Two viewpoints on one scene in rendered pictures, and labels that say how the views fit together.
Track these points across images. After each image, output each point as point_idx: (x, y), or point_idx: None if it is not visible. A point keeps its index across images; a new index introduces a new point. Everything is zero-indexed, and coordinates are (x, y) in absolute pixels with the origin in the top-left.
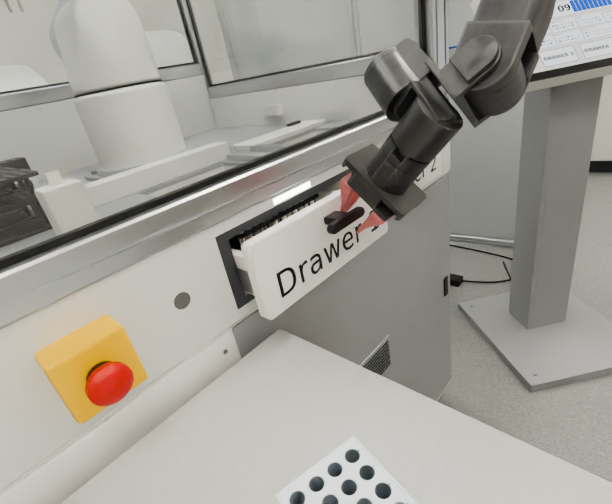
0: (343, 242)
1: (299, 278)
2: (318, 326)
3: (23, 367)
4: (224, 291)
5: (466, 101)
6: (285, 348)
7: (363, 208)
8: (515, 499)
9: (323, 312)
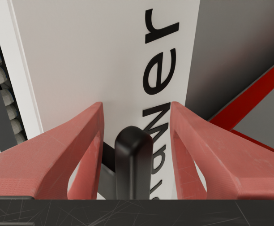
0: (156, 92)
1: (154, 192)
2: (204, 33)
3: None
4: None
5: None
6: (199, 171)
7: (137, 151)
8: None
9: (198, 20)
